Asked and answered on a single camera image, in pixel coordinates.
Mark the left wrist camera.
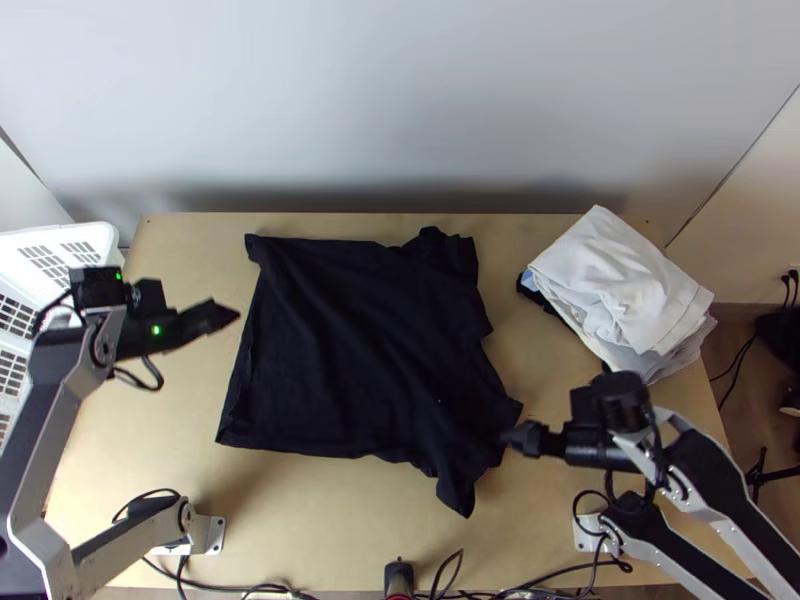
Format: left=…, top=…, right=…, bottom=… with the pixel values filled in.
left=132, top=279, right=169, bottom=314

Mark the pile of folded clothes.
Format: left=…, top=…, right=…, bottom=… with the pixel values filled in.
left=516, top=204, right=719, bottom=386

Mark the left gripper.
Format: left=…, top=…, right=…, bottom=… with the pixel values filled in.
left=159, top=299, right=243, bottom=354

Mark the white laundry basket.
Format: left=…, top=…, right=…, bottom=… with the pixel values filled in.
left=0, top=221, right=121, bottom=458

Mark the black t-shirt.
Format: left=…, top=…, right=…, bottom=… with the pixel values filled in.
left=214, top=226, right=524, bottom=519

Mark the black cable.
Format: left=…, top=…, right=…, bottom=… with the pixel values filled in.
left=572, top=489, right=634, bottom=573
left=111, top=487, right=183, bottom=526
left=431, top=548, right=468, bottom=599
left=711, top=336, right=761, bottom=409
left=109, top=352, right=165, bottom=393

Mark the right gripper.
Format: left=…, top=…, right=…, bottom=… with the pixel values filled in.
left=499, top=419, right=568, bottom=462

